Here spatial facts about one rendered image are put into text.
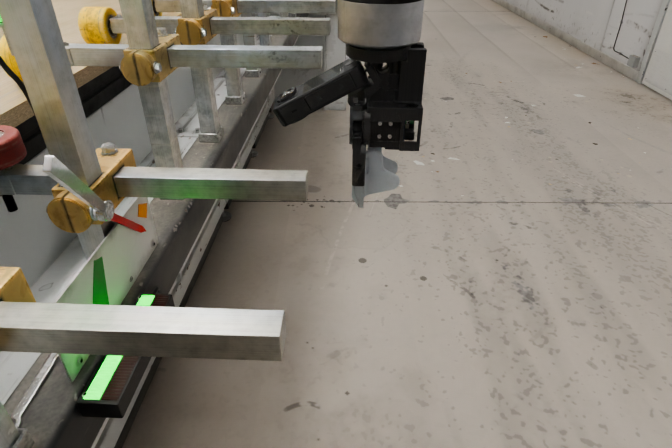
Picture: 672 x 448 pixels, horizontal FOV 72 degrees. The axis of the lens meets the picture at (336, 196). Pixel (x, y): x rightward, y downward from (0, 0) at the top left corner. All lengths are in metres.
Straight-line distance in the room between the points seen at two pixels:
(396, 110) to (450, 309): 1.22
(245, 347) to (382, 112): 0.28
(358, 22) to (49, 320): 0.39
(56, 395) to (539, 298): 1.52
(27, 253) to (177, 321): 0.53
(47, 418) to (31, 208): 0.41
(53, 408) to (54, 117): 0.31
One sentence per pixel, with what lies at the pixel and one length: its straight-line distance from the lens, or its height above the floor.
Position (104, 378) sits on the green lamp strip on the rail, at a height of 0.70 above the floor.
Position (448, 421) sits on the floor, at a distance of 1.40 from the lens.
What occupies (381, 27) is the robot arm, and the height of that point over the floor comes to 1.05.
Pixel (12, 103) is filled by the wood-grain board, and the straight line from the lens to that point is 0.88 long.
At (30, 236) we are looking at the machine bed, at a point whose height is 0.69.
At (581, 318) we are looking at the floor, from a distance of 1.80.
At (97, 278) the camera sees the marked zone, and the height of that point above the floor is 0.77.
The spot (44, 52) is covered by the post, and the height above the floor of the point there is 1.03.
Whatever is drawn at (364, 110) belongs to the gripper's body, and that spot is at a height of 0.96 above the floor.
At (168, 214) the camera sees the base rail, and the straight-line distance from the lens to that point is 0.86.
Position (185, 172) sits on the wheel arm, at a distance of 0.64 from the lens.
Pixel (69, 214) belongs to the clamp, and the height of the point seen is 0.85.
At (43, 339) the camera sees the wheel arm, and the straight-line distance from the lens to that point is 0.47.
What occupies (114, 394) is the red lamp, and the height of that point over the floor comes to 0.70.
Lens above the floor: 1.15
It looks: 31 degrees down
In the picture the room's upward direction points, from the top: straight up
